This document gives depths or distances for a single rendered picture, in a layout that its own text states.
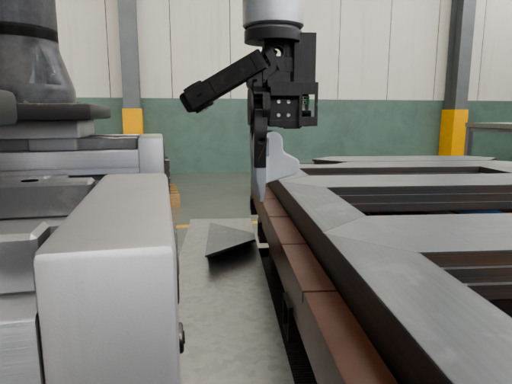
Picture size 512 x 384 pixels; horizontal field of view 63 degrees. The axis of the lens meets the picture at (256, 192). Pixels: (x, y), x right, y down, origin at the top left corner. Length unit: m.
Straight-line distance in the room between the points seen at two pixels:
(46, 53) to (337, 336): 0.50
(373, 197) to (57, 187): 0.81
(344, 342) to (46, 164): 0.43
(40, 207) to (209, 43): 7.42
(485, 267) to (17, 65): 0.62
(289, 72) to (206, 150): 7.01
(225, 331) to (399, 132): 8.16
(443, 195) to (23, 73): 0.83
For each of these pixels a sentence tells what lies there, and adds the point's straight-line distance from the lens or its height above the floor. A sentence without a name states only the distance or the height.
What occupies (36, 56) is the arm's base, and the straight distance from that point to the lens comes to 0.64.
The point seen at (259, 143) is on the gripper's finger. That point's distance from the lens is 0.50.
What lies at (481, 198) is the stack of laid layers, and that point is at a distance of 1.07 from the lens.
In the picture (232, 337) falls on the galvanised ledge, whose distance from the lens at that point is 0.70.
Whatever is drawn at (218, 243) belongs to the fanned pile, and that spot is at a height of 0.72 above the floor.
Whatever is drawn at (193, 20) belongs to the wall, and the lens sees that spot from 7.65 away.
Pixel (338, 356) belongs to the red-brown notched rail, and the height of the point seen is 0.83.
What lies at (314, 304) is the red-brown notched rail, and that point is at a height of 0.83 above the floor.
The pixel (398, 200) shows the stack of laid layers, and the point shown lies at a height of 0.84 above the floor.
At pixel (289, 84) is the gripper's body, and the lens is 0.52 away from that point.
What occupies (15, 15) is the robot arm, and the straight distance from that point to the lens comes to 0.65.
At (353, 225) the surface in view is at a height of 0.87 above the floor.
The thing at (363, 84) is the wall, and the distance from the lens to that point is 8.36.
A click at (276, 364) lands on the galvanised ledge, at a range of 0.64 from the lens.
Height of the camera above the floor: 1.02
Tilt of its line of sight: 10 degrees down
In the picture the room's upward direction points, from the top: straight up
